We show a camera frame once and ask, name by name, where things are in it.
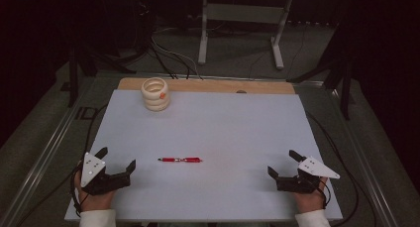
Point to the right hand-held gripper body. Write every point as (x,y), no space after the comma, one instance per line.
(305,179)

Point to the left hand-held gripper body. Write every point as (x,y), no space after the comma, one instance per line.
(99,182)

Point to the red pen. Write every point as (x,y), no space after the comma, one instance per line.
(180,160)

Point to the cream ringed pen holder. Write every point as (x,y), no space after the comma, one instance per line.
(155,94)

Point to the person's left hand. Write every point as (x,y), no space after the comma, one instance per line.
(94,200)

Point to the person's right hand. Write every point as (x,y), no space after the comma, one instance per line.
(308,200)

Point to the white table mat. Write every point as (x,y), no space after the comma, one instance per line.
(211,128)

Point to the black tripod stand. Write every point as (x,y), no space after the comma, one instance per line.
(336,71)
(82,60)

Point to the white metal stand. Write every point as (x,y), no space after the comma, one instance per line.
(242,15)

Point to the aluminium floor rail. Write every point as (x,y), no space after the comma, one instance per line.
(360,157)
(46,151)

